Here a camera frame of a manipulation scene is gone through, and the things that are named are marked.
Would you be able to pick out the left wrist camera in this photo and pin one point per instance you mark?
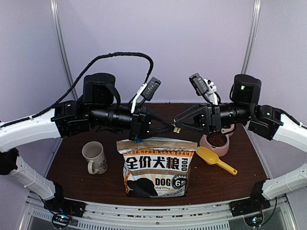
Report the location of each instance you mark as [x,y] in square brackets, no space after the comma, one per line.
[147,91]

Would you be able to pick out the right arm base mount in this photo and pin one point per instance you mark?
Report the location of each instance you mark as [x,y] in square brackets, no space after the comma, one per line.
[251,209]

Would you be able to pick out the steel bowl insert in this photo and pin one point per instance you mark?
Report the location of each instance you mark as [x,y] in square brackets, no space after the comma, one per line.
[218,140]

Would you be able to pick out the aluminium front rail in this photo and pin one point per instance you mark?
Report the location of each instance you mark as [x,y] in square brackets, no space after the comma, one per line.
[209,216]

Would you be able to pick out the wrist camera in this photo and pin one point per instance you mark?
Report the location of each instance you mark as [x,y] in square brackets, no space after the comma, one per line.
[147,91]
[205,88]

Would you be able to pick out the yellow binder clip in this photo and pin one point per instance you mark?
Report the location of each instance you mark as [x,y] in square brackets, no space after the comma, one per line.
[176,129]

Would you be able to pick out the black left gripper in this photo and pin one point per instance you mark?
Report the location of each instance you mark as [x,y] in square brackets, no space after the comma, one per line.
[139,128]

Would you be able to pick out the brown kibble in steel bowl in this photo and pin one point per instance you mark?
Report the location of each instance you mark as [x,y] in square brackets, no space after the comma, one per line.
[217,139]

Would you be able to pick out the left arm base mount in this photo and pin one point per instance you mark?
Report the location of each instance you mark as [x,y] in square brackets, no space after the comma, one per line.
[63,213]

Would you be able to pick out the yellow plastic scoop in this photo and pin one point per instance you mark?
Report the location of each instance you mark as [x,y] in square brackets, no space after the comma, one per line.
[212,158]

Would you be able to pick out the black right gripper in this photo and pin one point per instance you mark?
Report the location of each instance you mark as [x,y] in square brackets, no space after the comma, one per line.
[211,119]

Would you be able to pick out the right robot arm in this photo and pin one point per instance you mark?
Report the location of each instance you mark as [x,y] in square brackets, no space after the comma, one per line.
[264,120]

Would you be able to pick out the dog food bag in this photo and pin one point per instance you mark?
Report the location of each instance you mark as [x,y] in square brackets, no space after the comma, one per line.
[156,167]

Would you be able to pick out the pink double pet bowl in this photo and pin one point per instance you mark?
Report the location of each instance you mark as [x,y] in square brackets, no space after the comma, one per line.
[218,142]

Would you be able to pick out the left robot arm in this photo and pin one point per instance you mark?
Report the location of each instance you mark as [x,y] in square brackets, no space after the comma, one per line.
[100,105]

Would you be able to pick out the cream ceramic mug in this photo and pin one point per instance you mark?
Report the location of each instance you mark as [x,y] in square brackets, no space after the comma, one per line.
[94,154]

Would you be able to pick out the blue binder clip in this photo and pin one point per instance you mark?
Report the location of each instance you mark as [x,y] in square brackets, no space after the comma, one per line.
[138,140]

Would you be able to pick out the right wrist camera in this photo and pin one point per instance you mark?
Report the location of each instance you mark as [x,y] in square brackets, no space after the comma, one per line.
[205,88]

